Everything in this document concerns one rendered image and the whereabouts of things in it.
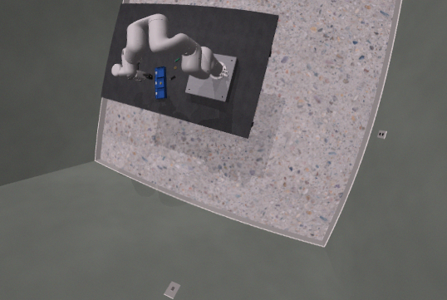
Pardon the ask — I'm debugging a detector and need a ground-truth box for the blue bin rack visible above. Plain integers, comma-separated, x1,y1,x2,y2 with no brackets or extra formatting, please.
155,66,167,99

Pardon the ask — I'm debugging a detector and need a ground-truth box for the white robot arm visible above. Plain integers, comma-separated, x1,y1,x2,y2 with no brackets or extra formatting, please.
111,14,228,80

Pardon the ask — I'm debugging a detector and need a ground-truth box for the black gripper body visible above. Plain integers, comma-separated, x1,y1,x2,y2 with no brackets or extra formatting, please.
132,71,146,81

